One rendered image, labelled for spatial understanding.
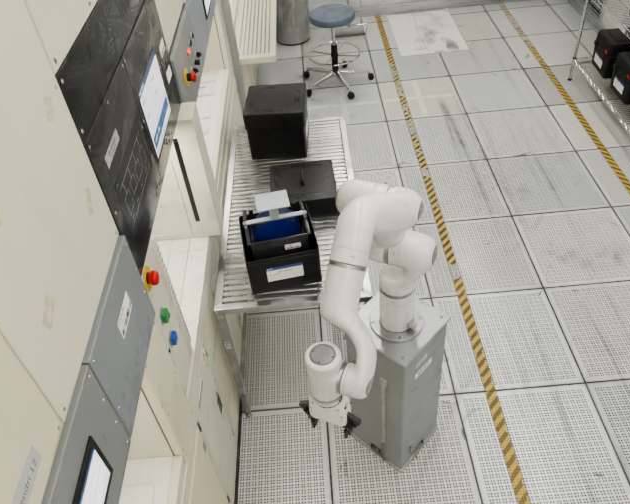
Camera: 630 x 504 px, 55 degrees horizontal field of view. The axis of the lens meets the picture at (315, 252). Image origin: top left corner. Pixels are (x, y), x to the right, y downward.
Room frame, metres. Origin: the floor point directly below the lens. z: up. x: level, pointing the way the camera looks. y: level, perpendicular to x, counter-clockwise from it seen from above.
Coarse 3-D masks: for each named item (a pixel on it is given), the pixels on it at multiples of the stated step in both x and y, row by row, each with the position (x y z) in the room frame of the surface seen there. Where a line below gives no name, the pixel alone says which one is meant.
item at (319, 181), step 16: (320, 160) 2.28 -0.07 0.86; (272, 176) 2.20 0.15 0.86; (288, 176) 2.19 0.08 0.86; (304, 176) 2.17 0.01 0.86; (320, 176) 2.16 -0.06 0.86; (288, 192) 2.07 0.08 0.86; (304, 192) 2.06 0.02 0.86; (320, 192) 2.05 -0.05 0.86; (336, 192) 2.03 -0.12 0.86; (320, 208) 2.00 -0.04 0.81; (336, 208) 2.00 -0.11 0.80
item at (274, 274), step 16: (288, 208) 1.88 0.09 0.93; (304, 208) 1.89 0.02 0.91; (240, 224) 1.81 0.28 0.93; (288, 256) 1.60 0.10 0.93; (304, 256) 1.61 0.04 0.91; (256, 272) 1.59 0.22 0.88; (272, 272) 1.60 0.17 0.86; (288, 272) 1.60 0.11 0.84; (304, 272) 1.61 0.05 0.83; (320, 272) 1.62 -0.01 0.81; (256, 288) 1.59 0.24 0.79; (272, 288) 1.60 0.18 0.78
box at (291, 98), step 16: (256, 96) 2.66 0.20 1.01; (272, 96) 2.64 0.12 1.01; (288, 96) 2.62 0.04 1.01; (304, 96) 2.61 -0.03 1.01; (256, 112) 2.51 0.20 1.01; (272, 112) 2.49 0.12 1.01; (288, 112) 2.47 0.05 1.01; (304, 112) 2.51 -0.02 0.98; (256, 128) 2.49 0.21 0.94; (272, 128) 2.48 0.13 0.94; (288, 128) 2.47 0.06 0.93; (304, 128) 2.49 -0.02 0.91; (256, 144) 2.49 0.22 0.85; (272, 144) 2.48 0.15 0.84; (288, 144) 2.47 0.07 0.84; (304, 144) 2.47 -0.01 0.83
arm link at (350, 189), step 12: (348, 180) 1.25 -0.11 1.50; (360, 180) 1.24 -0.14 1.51; (348, 192) 1.21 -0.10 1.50; (360, 192) 1.20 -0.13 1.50; (372, 192) 1.19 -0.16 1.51; (384, 192) 1.18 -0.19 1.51; (336, 204) 1.22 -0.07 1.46; (372, 240) 1.32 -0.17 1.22; (384, 240) 1.24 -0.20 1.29; (396, 240) 1.25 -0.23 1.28; (372, 252) 1.33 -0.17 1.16; (384, 252) 1.34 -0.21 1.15
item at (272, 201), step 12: (276, 192) 1.79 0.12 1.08; (264, 204) 1.72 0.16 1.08; (276, 204) 1.72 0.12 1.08; (288, 204) 1.71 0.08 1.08; (300, 204) 1.82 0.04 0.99; (252, 216) 1.82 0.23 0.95; (276, 216) 1.72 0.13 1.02; (288, 216) 1.73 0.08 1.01; (300, 216) 1.81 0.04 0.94; (252, 240) 1.71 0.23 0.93; (276, 240) 1.64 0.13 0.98; (288, 240) 1.64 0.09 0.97; (300, 240) 1.65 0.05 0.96; (252, 252) 1.63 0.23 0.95; (264, 252) 1.63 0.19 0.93; (276, 252) 1.64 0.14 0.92; (288, 252) 1.64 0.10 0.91
